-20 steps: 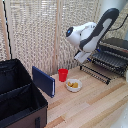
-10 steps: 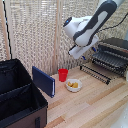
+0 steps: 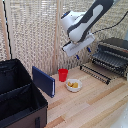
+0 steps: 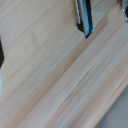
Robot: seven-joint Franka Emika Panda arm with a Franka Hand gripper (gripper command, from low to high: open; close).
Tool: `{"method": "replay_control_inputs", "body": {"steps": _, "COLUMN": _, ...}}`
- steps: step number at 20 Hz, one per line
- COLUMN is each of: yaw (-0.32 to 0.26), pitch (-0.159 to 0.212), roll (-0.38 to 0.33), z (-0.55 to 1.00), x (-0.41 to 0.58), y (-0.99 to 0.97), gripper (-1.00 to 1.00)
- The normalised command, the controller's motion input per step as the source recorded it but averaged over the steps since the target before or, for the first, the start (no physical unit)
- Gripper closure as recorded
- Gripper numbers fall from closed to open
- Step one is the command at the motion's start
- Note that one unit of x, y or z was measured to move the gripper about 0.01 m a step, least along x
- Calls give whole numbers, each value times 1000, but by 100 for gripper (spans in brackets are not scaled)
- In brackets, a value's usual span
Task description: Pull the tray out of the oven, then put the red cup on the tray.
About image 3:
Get thin black pole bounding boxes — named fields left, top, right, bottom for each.
left=1, top=0, right=13, bottom=61

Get white woven folding screen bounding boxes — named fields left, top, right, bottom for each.
left=0, top=0, right=128, bottom=77

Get black fabric storage bag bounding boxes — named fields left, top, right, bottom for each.
left=0, top=58, right=50, bottom=128

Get black wire dish rack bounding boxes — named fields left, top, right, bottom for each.
left=79, top=63, right=112, bottom=86

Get yellow food pieces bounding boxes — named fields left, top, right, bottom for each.
left=67, top=81, right=80, bottom=89

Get red plastic cup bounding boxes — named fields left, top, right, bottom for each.
left=57, top=68, right=69, bottom=83

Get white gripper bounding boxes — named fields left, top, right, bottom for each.
left=61, top=32, right=97, bottom=61

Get dark blue binder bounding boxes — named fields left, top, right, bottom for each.
left=31, top=65, right=57, bottom=99

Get white bowl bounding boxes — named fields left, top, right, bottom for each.
left=64, top=78, right=83, bottom=93

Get black toaster oven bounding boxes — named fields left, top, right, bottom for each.
left=90, top=37, right=128, bottom=80

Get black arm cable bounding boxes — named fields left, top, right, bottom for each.
left=91, top=12, right=128, bottom=36

